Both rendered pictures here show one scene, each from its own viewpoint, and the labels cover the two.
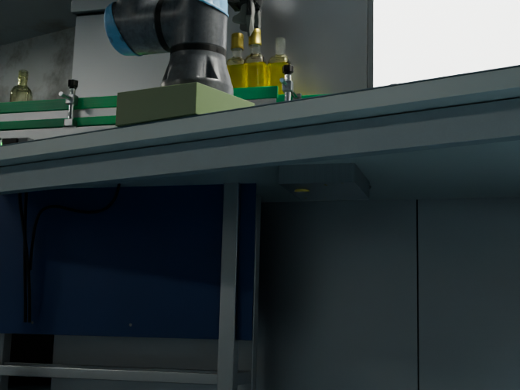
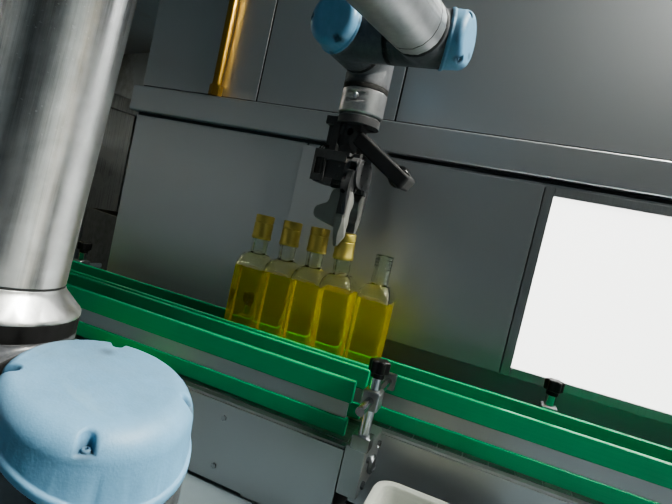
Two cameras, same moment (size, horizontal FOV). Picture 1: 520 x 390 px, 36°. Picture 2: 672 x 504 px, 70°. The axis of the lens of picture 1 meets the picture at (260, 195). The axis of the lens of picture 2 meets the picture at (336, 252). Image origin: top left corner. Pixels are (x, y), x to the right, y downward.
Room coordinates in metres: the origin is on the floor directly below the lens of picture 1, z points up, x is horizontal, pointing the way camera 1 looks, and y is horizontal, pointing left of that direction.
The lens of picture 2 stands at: (1.31, 0.00, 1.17)
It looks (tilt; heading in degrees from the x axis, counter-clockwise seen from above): 3 degrees down; 3
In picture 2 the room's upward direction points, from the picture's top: 13 degrees clockwise
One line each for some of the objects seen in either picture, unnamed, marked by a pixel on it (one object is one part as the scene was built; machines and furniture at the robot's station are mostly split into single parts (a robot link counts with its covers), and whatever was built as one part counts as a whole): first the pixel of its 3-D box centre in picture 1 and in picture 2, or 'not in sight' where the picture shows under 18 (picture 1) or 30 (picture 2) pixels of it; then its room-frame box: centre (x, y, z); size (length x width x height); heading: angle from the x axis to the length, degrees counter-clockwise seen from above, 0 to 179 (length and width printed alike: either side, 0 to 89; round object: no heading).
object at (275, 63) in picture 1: (278, 93); (364, 344); (2.10, -0.04, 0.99); 0.06 x 0.06 x 0.21; 73
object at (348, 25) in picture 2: not in sight; (357, 34); (2.01, 0.07, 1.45); 0.11 x 0.11 x 0.08; 67
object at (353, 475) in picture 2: not in sight; (362, 459); (1.98, -0.07, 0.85); 0.09 x 0.04 x 0.07; 164
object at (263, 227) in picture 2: not in sight; (263, 227); (2.17, 0.18, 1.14); 0.04 x 0.04 x 0.04
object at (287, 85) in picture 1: (289, 92); (375, 399); (1.96, -0.07, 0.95); 0.17 x 0.03 x 0.12; 164
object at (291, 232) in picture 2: not in sight; (291, 233); (2.15, 0.13, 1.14); 0.04 x 0.04 x 0.04
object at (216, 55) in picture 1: (197, 73); not in sight; (1.60, 0.14, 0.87); 0.15 x 0.15 x 0.10
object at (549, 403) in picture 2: not in sight; (544, 416); (2.09, -0.36, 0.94); 0.07 x 0.04 x 0.13; 164
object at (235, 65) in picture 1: (236, 95); (301, 325); (2.13, 0.07, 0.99); 0.06 x 0.06 x 0.21; 73
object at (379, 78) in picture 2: not in sight; (371, 59); (2.10, 0.05, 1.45); 0.09 x 0.08 x 0.11; 157
